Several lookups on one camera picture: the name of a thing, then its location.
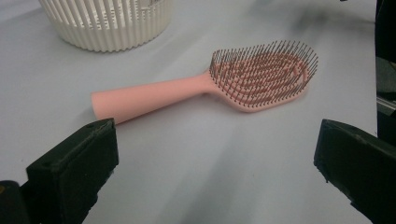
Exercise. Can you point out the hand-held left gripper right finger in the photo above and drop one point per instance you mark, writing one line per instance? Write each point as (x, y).
(361, 165)

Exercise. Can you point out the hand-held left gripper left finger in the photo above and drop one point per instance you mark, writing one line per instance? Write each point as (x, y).
(74, 168)

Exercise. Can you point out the white slatted plastic basket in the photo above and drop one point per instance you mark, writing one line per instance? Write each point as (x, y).
(106, 28)

